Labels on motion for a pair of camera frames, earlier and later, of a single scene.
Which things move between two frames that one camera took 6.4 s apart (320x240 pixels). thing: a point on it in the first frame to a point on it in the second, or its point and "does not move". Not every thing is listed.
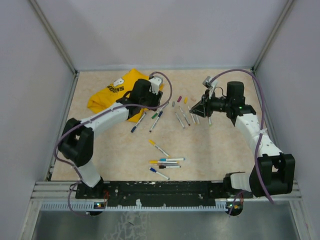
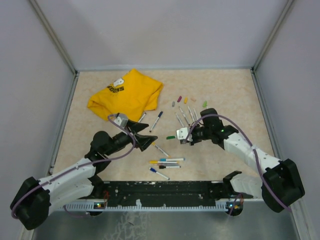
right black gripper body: x=207 y=103 to x=199 y=133
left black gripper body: x=152 y=100 to x=137 y=142
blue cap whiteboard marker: x=154 y=170 does not move
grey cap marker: x=180 y=121 does not move
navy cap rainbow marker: x=159 y=115 does not move
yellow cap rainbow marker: x=191 y=116 does not move
